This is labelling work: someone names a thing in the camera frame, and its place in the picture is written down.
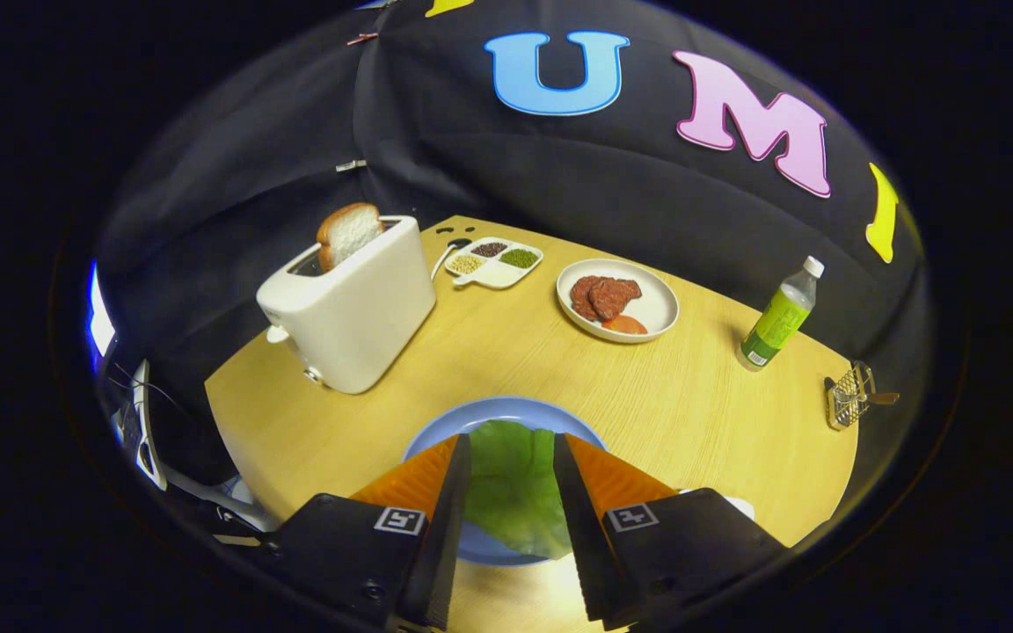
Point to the white bread slice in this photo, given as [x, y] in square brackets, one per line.
[350, 233]

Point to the black backdrop cloth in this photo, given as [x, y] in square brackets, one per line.
[559, 176]

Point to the green drink bottle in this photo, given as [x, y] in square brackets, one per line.
[779, 321]

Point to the brown meat slice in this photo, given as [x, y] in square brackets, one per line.
[581, 297]
[619, 294]

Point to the white divided condiment tray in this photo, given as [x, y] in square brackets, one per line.
[498, 274]

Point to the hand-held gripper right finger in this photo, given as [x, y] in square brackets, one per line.
[581, 536]

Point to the white square plate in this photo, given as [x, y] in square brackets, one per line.
[742, 508]

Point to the red tomato slice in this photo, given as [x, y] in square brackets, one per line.
[625, 325]

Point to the pink clip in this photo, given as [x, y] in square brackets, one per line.
[363, 38]

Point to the white metal frame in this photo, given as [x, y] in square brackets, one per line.
[148, 440]

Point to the white toaster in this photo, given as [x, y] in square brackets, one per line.
[357, 316]

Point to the blue round plate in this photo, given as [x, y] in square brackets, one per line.
[506, 413]

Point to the white clip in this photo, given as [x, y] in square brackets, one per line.
[351, 165]

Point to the green lettuce leaf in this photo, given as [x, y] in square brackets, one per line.
[515, 483]

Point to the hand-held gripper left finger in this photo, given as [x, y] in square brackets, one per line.
[436, 536]

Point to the white round plate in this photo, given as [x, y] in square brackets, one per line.
[658, 303]

